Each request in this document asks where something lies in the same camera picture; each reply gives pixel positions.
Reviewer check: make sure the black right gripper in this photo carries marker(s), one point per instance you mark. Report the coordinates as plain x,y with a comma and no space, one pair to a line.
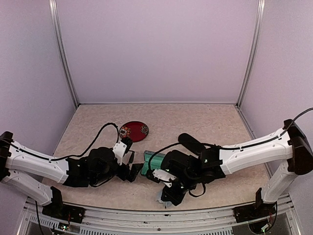
176,199

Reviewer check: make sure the left metal corner post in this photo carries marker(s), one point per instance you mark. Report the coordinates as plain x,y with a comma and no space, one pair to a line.
62,52

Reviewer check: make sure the blue cloth pouch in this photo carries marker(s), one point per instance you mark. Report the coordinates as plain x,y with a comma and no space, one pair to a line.
158,197

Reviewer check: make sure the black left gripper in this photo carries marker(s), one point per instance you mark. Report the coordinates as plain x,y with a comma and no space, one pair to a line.
135,168

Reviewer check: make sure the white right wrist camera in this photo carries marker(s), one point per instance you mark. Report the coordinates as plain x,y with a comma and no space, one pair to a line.
159,175

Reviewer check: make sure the red floral plate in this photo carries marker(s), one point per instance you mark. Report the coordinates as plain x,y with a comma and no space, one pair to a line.
135,130

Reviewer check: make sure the right metal corner post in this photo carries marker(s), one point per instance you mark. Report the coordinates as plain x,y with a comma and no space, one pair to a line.
252,52

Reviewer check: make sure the blue-grey hard glasses case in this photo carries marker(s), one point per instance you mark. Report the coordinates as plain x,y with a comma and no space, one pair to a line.
155,162

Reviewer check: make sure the black frame sunglasses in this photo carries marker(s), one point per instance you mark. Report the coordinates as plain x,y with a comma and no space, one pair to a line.
131,158

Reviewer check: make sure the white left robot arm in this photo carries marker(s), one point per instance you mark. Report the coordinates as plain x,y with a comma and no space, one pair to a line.
17,163

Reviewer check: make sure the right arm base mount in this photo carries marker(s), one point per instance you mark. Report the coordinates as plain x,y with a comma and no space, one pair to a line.
256,210

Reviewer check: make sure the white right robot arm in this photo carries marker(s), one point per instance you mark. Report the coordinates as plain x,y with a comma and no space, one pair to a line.
288,144

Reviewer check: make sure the metal corner post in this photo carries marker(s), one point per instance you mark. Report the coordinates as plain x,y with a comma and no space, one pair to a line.
62,52
252,52

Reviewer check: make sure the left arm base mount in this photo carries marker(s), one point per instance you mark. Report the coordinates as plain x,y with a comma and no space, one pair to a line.
57,209

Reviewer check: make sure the black glasses case beige lining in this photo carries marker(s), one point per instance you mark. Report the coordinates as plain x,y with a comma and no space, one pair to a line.
191,144

